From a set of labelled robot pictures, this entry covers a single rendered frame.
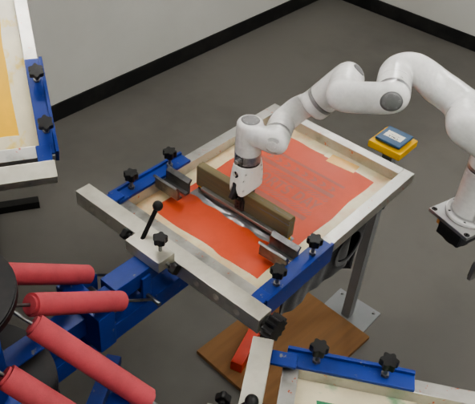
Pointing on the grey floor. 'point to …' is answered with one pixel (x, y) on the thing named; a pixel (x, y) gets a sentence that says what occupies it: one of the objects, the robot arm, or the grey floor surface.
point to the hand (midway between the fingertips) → (243, 200)
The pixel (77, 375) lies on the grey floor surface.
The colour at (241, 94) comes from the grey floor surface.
